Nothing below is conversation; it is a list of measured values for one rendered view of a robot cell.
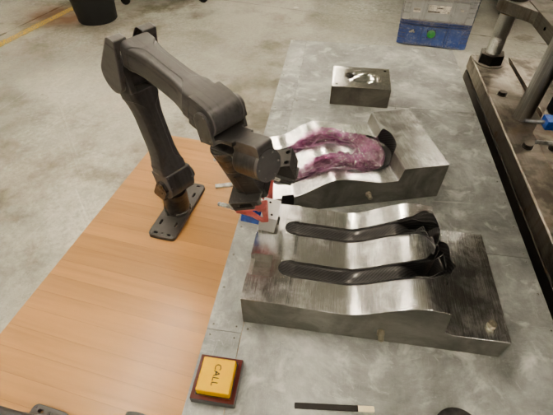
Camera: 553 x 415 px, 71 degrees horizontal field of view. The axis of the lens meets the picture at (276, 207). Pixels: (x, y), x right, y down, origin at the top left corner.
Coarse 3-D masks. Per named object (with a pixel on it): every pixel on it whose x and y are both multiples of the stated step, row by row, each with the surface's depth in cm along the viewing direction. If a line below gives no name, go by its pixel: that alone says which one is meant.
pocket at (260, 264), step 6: (252, 258) 82; (258, 258) 82; (264, 258) 82; (270, 258) 81; (252, 264) 81; (258, 264) 82; (264, 264) 82; (270, 264) 82; (252, 270) 80; (258, 270) 81; (264, 270) 81
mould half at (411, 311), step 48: (288, 240) 83; (384, 240) 80; (480, 240) 87; (288, 288) 75; (336, 288) 76; (384, 288) 73; (432, 288) 70; (480, 288) 78; (384, 336) 76; (432, 336) 73; (480, 336) 71
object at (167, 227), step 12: (192, 192) 105; (168, 204) 96; (180, 204) 97; (192, 204) 102; (168, 216) 99; (180, 216) 99; (156, 228) 96; (168, 228) 96; (180, 228) 97; (168, 240) 95
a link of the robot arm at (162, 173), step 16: (128, 80) 74; (144, 80) 77; (128, 96) 76; (144, 96) 78; (144, 112) 79; (160, 112) 81; (144, 128) 82; (160, 128) 82; (160, 144) 84; (160, 160) 85; (176, 160) 88; (160, 176) 88; (176, 176) 89; (192, 176) 92; (176, 192) 90
